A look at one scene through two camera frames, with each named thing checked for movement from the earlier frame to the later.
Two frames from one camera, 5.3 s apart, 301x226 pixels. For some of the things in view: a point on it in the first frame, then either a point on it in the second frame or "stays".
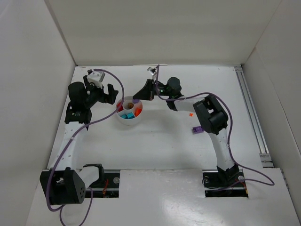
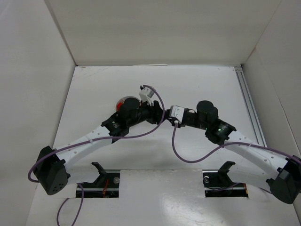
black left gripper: [101, 94] -> [153, 113]
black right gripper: [152, 89] -> [170, 117]
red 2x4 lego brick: [119, 106] stays
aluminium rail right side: [259, 138] stays
